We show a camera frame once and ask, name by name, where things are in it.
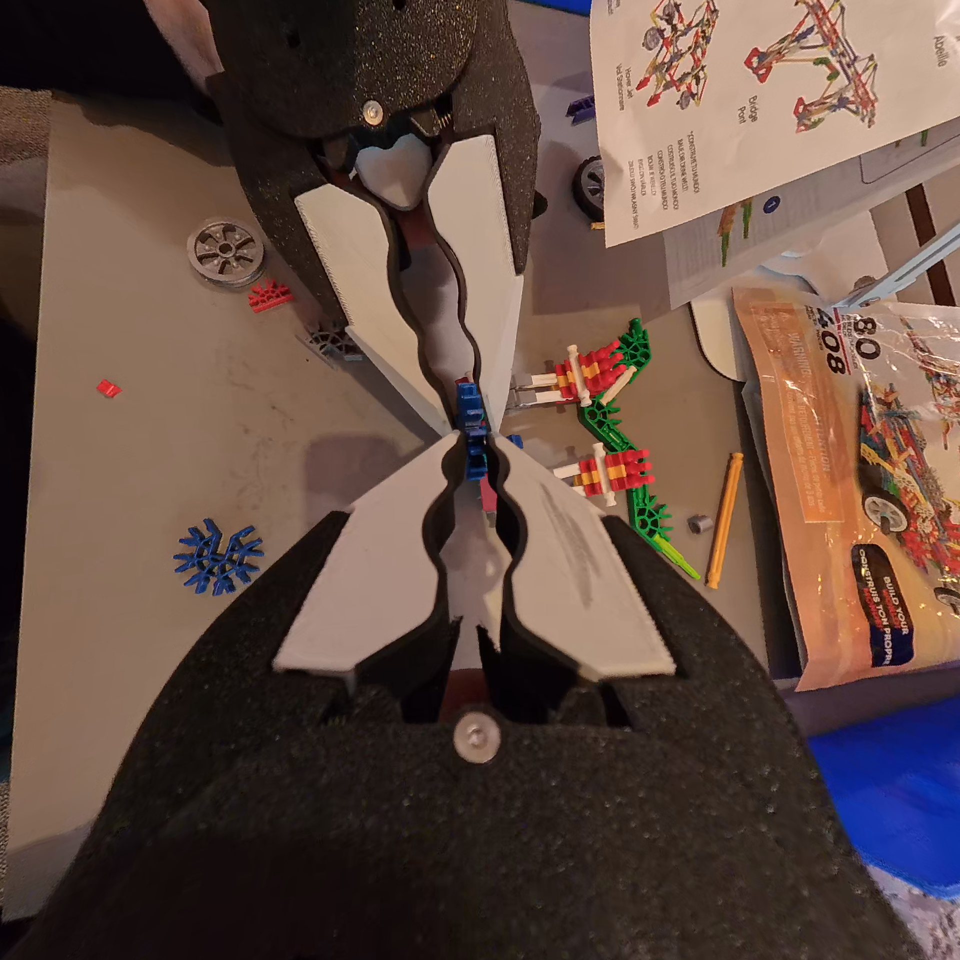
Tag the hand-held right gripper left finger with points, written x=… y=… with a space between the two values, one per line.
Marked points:
x=360 y=592

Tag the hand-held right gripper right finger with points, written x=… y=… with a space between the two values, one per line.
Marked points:
x=585 y=592

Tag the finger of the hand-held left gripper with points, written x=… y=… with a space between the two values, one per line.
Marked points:
x=352 y=255
x=480 y=225

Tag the blue snowflake connector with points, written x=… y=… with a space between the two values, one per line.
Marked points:
x=217 y=559
x=471 y=420

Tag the person's left forearm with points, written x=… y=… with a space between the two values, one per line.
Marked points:
x=75 y=37

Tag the person's left hand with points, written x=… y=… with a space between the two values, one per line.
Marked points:
x=187 y=45

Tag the grey half snowflake connector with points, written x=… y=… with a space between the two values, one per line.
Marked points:
x=334 y=345

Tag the red half snowflake connector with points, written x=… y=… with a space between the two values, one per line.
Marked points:
x=270 y=298

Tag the black wheel with grey hub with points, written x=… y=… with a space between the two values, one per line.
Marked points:
x=591 y=187

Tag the grey spoked pulley wheel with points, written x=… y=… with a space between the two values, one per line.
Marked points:
x=225 y=251

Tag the small grey connector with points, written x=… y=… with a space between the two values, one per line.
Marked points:
x=700 y=523

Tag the purple connector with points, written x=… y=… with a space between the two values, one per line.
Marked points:
x=581 y=110

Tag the long yellow rod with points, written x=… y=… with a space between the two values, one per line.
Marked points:
x=724 y=517

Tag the white instruction booklet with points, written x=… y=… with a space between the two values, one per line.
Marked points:
x=697 y=262

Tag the white foam board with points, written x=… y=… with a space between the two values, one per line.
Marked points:
x=712 y=337

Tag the brown plastic bag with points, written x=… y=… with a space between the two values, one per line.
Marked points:
x=825 y=487

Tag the small red clip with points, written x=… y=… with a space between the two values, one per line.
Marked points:
x=109 y=388

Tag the toy models instruction sheet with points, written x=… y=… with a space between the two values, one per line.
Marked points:
x=750 y=112

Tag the blue plastic bin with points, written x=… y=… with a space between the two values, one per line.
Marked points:
x=892 y=787

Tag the white metal stand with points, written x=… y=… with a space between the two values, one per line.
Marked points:
x=900 y=274

